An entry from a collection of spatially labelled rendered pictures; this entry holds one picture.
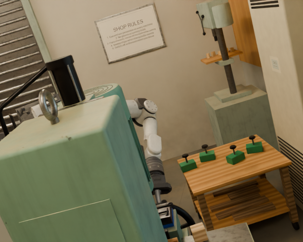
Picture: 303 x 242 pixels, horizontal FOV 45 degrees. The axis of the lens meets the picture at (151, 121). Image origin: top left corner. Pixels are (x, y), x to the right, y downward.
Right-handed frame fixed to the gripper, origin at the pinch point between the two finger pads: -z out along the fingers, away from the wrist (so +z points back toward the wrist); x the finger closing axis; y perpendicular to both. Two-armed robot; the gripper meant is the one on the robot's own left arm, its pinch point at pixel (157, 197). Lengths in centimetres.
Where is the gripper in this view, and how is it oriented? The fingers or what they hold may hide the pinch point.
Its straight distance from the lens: 153.8
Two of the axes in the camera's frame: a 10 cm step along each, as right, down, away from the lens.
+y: 0.4, -6.9, -7.2
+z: -1.2, -7.2, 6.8
